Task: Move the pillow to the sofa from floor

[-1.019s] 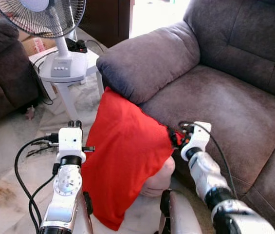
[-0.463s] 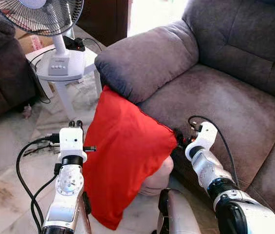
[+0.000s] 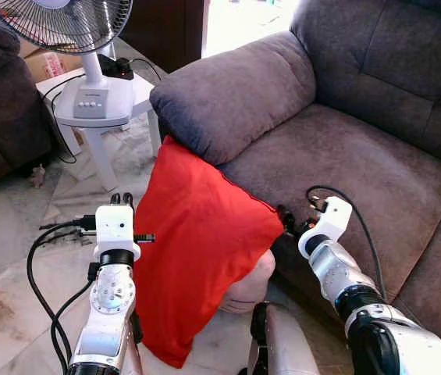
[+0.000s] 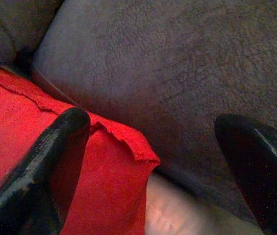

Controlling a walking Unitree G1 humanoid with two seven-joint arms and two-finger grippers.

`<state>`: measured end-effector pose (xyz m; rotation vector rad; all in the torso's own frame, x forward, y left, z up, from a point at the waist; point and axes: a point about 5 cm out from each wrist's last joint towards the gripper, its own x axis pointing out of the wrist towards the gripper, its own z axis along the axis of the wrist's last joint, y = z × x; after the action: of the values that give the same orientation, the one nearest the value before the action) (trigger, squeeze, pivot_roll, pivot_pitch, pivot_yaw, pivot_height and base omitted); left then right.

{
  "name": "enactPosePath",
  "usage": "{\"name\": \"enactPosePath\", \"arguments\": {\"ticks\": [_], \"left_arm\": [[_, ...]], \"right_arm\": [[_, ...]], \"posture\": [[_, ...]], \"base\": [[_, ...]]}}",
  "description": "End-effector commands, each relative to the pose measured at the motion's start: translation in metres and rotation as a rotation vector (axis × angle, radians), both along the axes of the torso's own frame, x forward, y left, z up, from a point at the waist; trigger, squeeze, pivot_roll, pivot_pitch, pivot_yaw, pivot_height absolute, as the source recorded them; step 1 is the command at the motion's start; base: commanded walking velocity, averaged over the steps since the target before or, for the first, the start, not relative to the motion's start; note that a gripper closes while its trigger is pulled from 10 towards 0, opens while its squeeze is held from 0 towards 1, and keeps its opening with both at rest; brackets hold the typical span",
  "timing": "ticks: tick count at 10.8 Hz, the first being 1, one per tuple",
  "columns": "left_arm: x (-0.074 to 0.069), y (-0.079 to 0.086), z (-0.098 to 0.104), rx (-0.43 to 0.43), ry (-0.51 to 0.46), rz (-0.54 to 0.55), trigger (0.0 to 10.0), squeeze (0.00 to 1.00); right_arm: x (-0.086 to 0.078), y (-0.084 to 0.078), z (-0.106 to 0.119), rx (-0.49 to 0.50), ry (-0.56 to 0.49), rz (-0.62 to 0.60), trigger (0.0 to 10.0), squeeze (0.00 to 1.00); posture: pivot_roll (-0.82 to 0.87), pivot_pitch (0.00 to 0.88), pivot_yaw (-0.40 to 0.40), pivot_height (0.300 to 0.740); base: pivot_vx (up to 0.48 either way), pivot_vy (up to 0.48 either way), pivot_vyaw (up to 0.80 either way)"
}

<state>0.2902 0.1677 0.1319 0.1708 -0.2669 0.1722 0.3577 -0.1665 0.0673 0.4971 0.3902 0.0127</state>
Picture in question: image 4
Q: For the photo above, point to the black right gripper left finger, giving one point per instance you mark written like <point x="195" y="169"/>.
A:
<point x="42" y="171"/>

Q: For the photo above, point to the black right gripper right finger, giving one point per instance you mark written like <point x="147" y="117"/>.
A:
<point x="263" y="176"/>

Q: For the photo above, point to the red pillow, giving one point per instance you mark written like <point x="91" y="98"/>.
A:
<point x="116" y="183"/>

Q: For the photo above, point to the brown fabric armchair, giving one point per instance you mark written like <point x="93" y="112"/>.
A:
<point x="177" y="61"/>

